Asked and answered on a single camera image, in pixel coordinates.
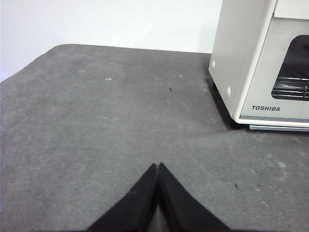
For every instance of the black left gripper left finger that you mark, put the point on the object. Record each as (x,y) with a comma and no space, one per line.
(135,207)

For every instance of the white Toshiba toaster oven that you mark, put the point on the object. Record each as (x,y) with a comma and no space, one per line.
(236,48)

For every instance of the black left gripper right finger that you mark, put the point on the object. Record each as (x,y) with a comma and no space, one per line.
(181,207)

